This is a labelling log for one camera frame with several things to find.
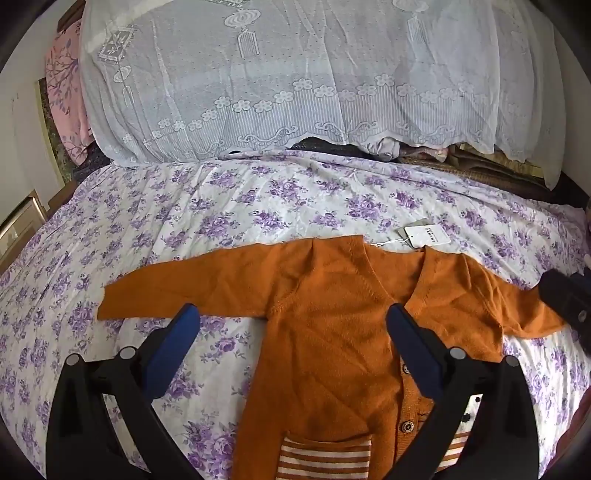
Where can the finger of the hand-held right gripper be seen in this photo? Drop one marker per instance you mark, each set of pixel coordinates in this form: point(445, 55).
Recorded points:
point(565, 297)

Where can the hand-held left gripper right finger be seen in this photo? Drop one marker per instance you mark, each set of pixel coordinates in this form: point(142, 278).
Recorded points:
point(415, 346)

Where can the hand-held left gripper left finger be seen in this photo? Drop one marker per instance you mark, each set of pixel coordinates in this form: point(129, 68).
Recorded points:
point(173, 344)

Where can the orange knit cardigan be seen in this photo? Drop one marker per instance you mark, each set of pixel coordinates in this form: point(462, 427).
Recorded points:
point(332, 323)

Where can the white paper garment tag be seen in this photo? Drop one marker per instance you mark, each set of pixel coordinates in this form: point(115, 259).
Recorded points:
point(420, 236)

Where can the purple floral bedsheet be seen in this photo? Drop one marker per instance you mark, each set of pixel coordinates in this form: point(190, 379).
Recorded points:
point(184, 207)

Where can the brown woven fabric stack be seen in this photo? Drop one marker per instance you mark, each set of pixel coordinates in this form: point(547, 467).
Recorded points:
point(485, 166)

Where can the wooden bedside furniture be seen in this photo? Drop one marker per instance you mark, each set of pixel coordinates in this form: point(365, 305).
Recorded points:
point(21, 226)

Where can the grey cloth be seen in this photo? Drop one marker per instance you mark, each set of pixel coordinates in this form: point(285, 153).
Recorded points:
point(383, 148)

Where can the dark cloth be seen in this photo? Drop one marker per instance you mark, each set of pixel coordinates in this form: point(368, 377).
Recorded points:
point(323, 145)

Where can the green patterned panel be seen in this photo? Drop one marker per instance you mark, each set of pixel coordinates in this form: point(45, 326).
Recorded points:
point(55, 143)

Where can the pink floral pillow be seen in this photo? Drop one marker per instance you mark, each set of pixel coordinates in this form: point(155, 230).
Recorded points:
point(64, 92)

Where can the white lace cover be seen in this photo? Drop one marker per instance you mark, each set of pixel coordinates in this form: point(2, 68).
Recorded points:
point(286, 69)

